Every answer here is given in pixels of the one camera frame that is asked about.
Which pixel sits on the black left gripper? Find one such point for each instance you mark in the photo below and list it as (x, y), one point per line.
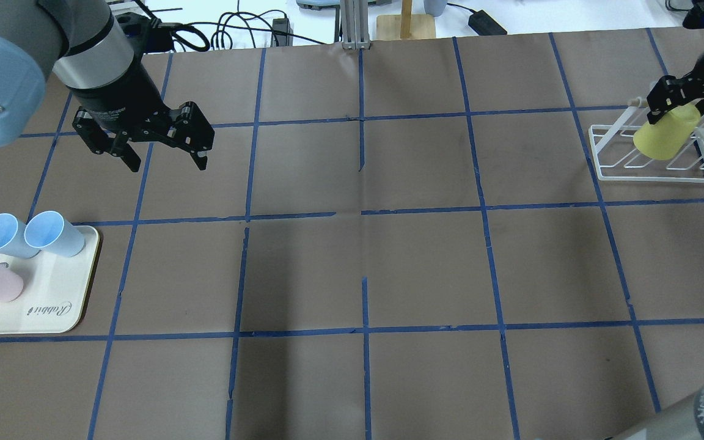
(121, 93)

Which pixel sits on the yellow plastic cup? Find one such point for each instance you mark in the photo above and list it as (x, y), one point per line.
(661, 141)

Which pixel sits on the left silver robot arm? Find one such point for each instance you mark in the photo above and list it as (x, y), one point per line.
(98, 57)

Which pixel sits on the blue plastic cup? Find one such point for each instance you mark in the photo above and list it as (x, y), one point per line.
(49, 231)
(12, 238)

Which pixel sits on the blue cup on desk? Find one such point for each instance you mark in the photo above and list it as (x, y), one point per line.
(435, 8)

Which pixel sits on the cream plastic tray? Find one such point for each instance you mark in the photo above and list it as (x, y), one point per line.
(55, 289)

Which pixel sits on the black power adapter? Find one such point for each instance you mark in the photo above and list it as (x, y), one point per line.
(484, 25)

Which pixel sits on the wooden mug tree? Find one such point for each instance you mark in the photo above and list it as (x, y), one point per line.
(406, 25)

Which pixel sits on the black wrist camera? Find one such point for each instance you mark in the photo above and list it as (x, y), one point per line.
(145, 34)

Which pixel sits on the white wire cup rack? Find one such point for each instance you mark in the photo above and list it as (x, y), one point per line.
(634, 149)

